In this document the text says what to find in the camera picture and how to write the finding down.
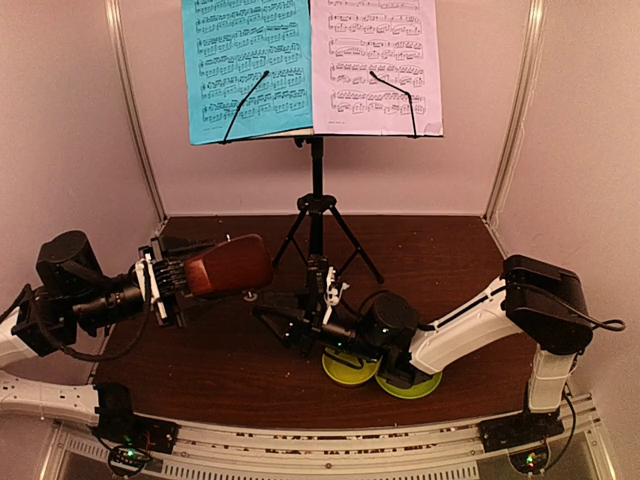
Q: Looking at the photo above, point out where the brown wooden metronome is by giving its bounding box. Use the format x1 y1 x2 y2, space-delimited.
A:
183 234 274 297

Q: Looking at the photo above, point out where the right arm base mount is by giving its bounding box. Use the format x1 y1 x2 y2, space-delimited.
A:
478 414 564 475

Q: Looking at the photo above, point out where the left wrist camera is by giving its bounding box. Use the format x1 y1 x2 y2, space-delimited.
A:
134 251 170 327

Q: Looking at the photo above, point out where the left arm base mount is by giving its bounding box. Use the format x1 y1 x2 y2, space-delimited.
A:
89 415 180 478

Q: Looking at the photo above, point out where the lime green bowl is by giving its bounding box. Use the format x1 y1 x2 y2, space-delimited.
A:
322 348 379 388

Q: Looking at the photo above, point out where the right aluminium frame post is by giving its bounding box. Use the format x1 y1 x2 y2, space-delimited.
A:
484 0 546 229

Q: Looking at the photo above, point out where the left aluminium frame post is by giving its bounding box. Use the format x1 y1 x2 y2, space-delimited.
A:
104 0 167 223

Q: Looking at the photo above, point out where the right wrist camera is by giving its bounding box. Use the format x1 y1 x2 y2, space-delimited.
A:
308 254 350 326

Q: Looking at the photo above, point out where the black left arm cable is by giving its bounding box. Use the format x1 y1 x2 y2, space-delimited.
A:
0 284 154 364

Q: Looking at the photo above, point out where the aluminium front rail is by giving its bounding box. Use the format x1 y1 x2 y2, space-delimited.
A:
52 417 601 480

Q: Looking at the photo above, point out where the black perforated music stand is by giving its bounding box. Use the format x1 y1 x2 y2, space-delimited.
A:
222 69 419 301

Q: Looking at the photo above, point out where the aluminium frame post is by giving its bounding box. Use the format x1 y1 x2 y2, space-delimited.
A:
484 0 546 229
104 0 167 223

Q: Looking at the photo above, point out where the blue sheet music page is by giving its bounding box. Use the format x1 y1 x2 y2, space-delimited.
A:
181 0 312 145

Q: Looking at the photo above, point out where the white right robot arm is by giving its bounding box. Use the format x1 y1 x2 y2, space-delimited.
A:
253 255 593 442

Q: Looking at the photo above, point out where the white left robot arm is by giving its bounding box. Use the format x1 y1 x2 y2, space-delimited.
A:
1 230 214 444

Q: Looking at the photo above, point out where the lime green plate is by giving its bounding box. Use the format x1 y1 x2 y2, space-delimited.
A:
375 372 442 400

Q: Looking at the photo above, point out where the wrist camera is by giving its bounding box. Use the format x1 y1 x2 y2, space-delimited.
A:
308 254 350 326
134 251 170 327

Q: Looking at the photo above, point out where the white sheet music page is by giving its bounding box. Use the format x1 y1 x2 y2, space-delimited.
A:
310 0 444 138

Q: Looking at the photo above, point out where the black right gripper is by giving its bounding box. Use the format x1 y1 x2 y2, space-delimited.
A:
253 287 385 363

